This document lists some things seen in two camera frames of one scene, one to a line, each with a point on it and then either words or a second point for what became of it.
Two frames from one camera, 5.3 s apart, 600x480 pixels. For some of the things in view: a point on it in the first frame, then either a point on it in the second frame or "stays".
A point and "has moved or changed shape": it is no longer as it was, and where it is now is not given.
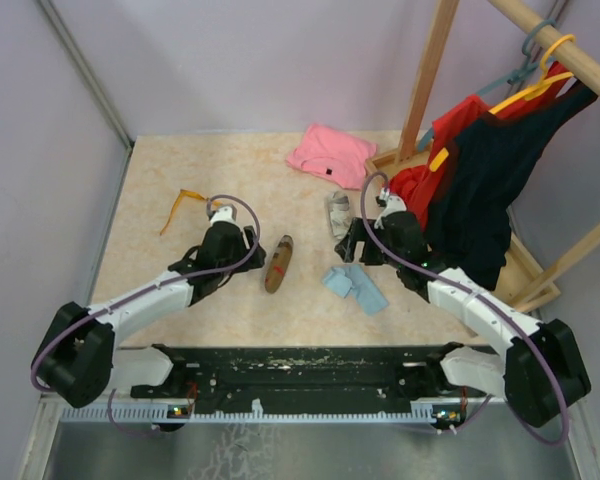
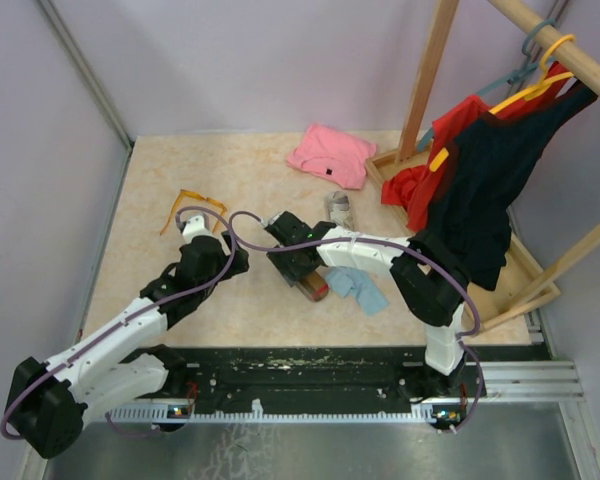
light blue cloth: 353,279 stays
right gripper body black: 370,254 to 290,266
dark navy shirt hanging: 488,164 stays
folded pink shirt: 332,155 stays
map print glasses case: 339,213 stays
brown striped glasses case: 279,263 has moved or changed shape
